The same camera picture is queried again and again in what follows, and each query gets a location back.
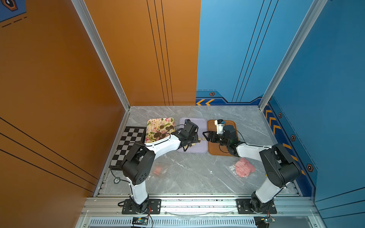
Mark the brown plastic tray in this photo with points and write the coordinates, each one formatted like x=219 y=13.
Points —
x=214 y=149

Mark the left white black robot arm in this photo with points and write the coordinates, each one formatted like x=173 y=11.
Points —
x=138 y=162

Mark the black white checkerboard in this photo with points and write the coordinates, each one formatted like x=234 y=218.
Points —
x=130 y=135

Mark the ziploc bag pink cookies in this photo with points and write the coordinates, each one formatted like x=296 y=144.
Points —
x=241 y=170

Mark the left green circuit board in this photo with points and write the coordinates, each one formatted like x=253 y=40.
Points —
x=140 y=222

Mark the poured mixed cookies pile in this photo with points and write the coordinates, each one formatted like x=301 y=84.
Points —
x=198 y=141

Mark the aluminium front rail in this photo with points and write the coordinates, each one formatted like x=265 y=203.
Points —
x=200 y=206

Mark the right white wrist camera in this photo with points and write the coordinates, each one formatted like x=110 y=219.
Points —
x=219 y=123

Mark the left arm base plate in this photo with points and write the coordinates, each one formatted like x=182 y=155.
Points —
x=149 y=206

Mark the ziploc bag ring cookies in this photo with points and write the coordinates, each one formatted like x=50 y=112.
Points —
x=159 y=170

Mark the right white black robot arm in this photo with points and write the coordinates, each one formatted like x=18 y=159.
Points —
x=279 y=165

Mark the right green circuit board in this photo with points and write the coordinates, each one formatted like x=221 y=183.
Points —
x=264 y=222

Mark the lavender plastic tray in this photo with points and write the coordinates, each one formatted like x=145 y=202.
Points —
x=202 y=127

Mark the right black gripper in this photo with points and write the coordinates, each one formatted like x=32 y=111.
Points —
x=211 y=133

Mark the green circuit board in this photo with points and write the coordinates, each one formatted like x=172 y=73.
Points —
x=140 y=222
x=264 y=222

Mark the floral pattern tray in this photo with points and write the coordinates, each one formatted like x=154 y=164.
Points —
x=158 y=129

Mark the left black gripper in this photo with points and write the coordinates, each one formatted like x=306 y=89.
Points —
x=196 y=137

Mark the round floor grommet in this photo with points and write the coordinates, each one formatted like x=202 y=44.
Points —
x=117 y=181

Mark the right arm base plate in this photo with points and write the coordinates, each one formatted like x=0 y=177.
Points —
x=252 y=206

